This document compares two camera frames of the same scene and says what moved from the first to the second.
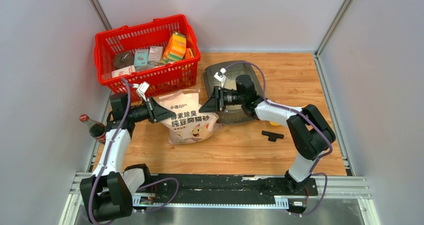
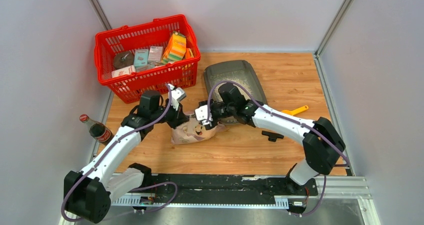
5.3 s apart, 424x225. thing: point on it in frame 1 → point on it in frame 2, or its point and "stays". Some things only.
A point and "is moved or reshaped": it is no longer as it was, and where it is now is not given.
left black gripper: x=156 y=112 → x=179 y=117
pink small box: x=155 y=54 stays
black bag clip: x=272 y=136 stays
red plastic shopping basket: x=162 y=53 stays
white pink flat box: x=124 y=71 stays
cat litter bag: x=188 y=125 is moved or reshaped
